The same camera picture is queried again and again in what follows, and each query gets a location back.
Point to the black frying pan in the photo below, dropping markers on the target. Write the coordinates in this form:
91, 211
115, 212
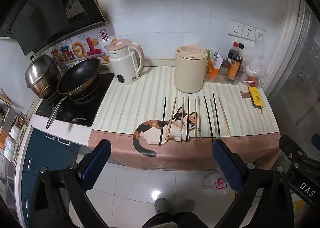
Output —
77, 75

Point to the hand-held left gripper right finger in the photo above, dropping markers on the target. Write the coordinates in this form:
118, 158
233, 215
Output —
225, 165

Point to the side shelf with kitchenware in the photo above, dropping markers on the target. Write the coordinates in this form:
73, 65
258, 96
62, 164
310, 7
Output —
11, 138

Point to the red cap dark bottle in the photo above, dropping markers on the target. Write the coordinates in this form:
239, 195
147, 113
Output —
233, 50

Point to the person's shoe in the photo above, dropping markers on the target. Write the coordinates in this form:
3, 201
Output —
187, 205
161, 205

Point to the clear plastic bag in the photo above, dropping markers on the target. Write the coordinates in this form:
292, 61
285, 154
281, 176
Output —
255, 68

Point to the clear plastic organiser tray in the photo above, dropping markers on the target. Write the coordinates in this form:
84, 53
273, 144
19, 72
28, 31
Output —
225, 79

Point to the yellow label sauce bottle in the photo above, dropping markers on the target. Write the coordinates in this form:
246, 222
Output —
234, 68

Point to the black cap dark bottle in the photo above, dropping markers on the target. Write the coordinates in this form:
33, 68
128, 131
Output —
240, 47

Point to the white and pink electric kettle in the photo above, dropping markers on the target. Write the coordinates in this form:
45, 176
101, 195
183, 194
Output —
125, 65

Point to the black range hood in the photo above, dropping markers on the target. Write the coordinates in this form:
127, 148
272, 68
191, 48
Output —
37, 18

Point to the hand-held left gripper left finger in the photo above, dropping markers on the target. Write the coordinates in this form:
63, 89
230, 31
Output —
98, 158

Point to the colourful wall sticker decoration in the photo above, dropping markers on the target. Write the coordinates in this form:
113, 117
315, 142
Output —
82, 48

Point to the orange seasoning bottle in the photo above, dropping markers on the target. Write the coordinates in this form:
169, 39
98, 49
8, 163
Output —
213, 70

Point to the sliding glass door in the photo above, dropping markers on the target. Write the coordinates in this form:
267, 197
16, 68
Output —
295, 68

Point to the red square wall sticker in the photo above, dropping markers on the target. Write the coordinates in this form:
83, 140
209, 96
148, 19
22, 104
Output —
102, 34

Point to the striped cat print tablecloth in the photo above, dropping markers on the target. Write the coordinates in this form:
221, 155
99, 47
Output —
137, 103

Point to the cream utensil holder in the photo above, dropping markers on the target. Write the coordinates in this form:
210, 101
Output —
187, 73

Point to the person's left shoe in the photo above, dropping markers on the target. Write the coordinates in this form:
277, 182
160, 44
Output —
161, 205

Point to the white wall socket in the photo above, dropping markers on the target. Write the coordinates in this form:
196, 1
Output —
235, 29
259, 35
248, 32

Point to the blue kitchen cabinet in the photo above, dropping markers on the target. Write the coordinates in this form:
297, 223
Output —
45, 143

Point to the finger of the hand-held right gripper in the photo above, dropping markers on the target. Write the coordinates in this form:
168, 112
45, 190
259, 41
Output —
291, 147
316, 140

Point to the white folded packet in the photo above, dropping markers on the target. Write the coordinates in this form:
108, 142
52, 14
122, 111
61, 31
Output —
217, 55

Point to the clear plastic bottle red label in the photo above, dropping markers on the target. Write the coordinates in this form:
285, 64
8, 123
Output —
213, 180

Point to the brown seasoning jar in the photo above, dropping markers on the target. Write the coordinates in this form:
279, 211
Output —
224, 67

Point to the steel pot with lid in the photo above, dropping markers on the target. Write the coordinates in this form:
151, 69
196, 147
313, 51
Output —
41, 73

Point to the black chopstick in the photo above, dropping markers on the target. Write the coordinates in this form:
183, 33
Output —
188, 108
162, 122
216, 113
208, 118

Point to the person's right shoe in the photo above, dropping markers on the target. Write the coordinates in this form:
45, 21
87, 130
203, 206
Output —
187, 205

